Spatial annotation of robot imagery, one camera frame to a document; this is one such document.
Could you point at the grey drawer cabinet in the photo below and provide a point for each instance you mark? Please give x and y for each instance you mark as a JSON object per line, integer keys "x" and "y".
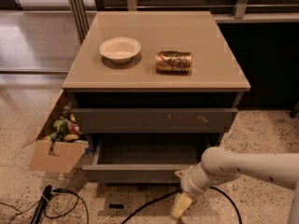
{"x": 215, "y": 81}

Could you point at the cardboard box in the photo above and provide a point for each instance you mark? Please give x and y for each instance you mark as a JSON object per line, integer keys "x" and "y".
{"x": 59, "y": 157}

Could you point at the orange soda can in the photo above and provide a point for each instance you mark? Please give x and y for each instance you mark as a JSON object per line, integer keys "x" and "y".
{"x": 174, "y": 61}

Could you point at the black power strip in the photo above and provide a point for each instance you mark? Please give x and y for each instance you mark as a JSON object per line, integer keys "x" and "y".
{"x": 45, "y": 197}

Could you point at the metal railing frame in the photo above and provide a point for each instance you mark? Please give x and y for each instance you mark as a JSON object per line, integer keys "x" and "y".
{"x": 233, "y": 16}

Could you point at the grey top drawer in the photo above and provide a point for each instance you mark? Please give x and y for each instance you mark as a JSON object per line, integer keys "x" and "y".
{"x": 154, "y": 120}

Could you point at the toy items in box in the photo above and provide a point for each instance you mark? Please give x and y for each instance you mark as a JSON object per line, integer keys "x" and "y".
{"x": 66, "y": 128}

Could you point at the grey drawer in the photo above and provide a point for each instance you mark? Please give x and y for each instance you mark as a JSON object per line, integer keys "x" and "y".
{"x": 146, "y": 157}
{"x": 154, "y": 120}

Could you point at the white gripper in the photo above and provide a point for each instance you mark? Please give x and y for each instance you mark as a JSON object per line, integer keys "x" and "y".
{"x": 187, "y": 181}

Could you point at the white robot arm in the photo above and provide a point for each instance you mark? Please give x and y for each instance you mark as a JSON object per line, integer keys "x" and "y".
{"x": 218, "y": 166}

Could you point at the white bowl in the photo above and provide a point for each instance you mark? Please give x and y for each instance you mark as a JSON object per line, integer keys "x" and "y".
{"x": 120, "y": 49}

